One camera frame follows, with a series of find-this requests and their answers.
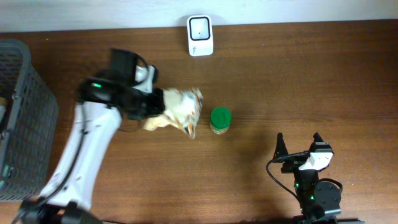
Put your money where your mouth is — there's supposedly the grey plastic basket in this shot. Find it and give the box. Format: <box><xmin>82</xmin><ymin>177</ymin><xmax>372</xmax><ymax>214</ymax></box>
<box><xmin>1</xmin><ymin>39</ymin><xmax>59</xmax><ymax>202</ymax></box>

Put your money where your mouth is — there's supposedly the white barcode scanner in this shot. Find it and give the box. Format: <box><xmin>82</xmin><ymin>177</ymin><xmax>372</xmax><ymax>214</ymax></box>
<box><xmin>187</xmin><ymin>15</ymin><xmax>214</xmax><ymax>57</ymax></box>

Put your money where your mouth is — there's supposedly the green lid jar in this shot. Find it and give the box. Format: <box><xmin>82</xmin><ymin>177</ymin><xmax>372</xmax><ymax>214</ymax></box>
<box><xmin>210</xmin><ymin>107</ymin><xmax>232</xmax><ymax>134</ymax></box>

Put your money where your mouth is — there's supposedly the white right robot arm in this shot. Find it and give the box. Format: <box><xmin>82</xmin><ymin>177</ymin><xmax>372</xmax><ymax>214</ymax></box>
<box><xmin>266</xmin><ymin>133</ymin><xmax>343</xmax><ymax>223</ymax></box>

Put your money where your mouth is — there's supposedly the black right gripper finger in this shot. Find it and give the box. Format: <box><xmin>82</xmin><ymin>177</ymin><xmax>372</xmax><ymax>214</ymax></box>
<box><xmin>273</xmin><ymin>133</ymin><xmax>289</xmax><ymax>159</ymax></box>
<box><xmin>309</xmin><ymin>133</ymin><xmax>324</xmax><ymax>152</ymax></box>

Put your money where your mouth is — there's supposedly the beige snack bag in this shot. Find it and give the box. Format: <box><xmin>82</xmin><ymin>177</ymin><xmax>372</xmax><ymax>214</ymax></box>
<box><xmin>143</xmin><ymin>88</ymin><xmax>203</xmax><ymax>139</ymax></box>

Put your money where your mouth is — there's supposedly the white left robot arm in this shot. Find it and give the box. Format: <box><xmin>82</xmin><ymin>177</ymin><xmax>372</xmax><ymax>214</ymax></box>
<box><xmin>13</xmin><ymin>75</ymin><xmax>164</xmax><ymax>224</ymax></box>

